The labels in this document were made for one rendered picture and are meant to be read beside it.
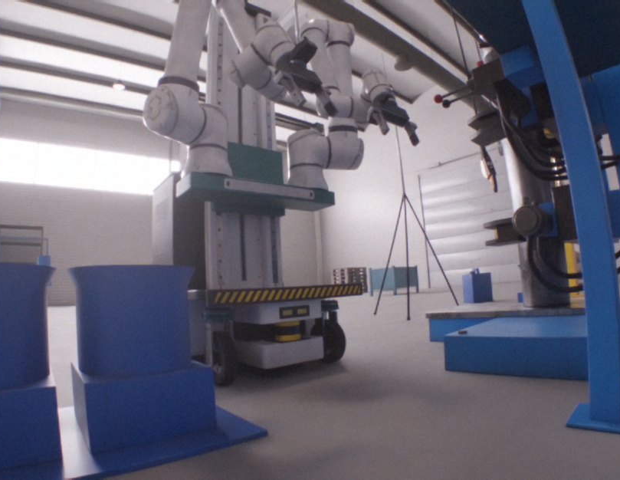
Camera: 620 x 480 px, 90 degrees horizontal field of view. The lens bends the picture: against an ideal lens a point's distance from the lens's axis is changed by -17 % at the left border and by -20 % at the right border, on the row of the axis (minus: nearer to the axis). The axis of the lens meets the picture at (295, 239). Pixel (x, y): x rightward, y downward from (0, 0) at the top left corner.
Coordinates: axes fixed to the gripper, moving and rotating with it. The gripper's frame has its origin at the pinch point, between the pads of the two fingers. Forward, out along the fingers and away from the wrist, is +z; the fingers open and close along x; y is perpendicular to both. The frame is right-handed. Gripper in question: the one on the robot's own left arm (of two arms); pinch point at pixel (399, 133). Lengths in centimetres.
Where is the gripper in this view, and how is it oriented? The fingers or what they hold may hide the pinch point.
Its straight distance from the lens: 125.7
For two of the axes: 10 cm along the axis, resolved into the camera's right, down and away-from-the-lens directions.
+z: 1.4, 8.4, -5.2
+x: 8.9, 1.3, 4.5
